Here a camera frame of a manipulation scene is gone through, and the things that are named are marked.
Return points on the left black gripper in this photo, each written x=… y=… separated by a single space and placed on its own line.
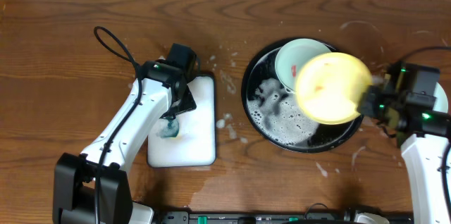
x=184 y=104

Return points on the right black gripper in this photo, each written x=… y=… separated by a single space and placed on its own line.
x=373 y=94

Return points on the green sponge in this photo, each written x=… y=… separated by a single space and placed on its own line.
x=169 y=128

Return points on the mint plate long red stain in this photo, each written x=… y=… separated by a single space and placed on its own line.
x=441 y=101

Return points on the yellow plate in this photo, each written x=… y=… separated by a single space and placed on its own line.
x=330 y=86

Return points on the mint plate small red stain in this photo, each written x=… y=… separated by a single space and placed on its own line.
x=292 y=57

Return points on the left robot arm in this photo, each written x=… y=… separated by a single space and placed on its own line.
x=93 y=186

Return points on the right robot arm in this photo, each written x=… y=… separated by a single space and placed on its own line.
x=427 y=159

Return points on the black round tray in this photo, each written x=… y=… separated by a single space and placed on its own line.
x=274 y=113

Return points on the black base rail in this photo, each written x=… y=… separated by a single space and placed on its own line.
x=324 y=216

